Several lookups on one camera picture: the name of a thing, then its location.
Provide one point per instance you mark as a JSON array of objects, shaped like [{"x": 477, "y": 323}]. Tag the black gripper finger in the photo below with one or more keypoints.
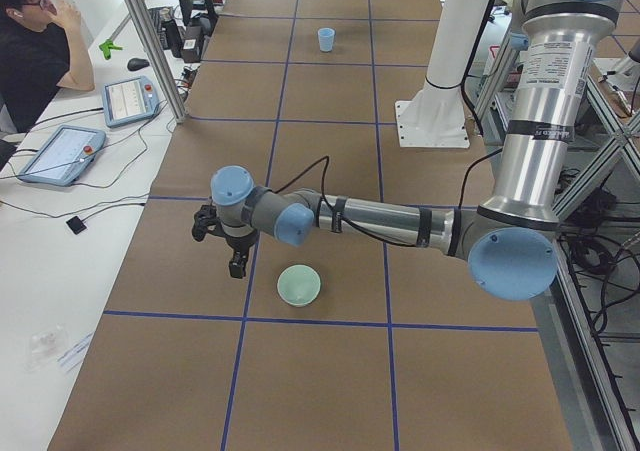
[{"x": 237, "y": 265}]

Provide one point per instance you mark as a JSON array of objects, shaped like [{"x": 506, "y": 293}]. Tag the light blue plastic cup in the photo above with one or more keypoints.
[{"x": 326, "y": 38}]

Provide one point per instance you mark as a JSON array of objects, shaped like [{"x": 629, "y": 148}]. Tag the mint green bowl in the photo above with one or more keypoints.
[{"x": 298, "y": 285}]

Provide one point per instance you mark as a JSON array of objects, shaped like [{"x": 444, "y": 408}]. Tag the black water bottle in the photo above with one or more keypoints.
[{"x": 173, "y": 36}]

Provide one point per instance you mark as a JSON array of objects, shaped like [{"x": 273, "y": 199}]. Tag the black box with label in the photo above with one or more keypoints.
[{"x": 193, "y": 40}]

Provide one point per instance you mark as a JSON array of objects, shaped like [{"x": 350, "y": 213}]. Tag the small black square device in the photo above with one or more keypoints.
[{"x": 76, "y": 225}]

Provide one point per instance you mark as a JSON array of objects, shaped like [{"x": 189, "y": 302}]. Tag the far blue teach pendant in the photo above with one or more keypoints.
[{"x": 129, "y": 101}]

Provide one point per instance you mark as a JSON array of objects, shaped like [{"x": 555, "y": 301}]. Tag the blue teach pendant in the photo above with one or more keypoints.
[
  {"x": 64, "y": 156},
  {"x": 129, "y": 101}
]

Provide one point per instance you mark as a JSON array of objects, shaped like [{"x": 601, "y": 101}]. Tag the near blue teach pendant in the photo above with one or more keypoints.
[{"x": 64, "y": 156}]

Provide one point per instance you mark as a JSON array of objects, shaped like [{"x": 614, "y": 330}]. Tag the black computer mouse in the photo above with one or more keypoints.
[{"x": 136, "y": 64}]

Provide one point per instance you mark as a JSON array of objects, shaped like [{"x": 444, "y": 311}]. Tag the clear plastic bag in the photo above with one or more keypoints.
[{"x": 45, "y": 346}]

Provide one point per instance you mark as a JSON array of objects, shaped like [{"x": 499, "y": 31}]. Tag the green plastic clamp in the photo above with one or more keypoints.
[{"x": 108, "y": 47}]

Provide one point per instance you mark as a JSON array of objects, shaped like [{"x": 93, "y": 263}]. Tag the person in black shirt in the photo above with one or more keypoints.
[{"x": 42, "y": 51}]

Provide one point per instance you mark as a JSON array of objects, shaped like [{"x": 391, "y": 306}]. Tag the aluminium frame post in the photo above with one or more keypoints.
[{"x": 142, "y": 22}]

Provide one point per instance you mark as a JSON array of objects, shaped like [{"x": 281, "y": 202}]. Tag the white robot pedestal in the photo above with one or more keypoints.
[{"x": 435, "y": 116}]

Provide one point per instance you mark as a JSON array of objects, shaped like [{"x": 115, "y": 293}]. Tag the aluminium frame rack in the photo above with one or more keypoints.
[{"x": 594, "y": 303}]

